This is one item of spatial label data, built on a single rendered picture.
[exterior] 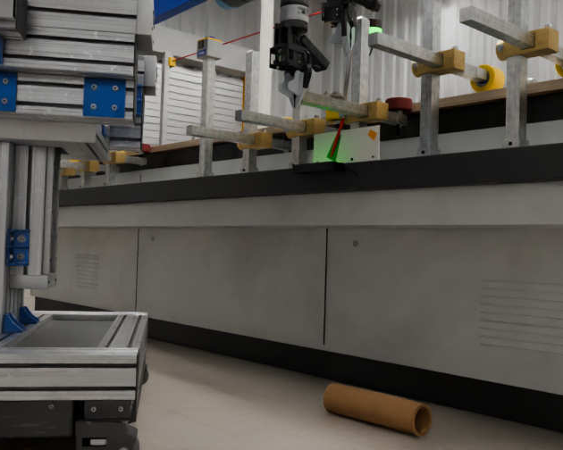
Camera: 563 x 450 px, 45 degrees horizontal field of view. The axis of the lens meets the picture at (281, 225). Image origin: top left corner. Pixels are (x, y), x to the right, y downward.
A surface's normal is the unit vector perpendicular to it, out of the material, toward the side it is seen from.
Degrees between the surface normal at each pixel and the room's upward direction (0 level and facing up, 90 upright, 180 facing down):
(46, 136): 90
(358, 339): 90
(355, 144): 90
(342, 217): 90
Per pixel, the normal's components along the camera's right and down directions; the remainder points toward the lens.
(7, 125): 0.17, -0.03
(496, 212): -0.74, -0.04
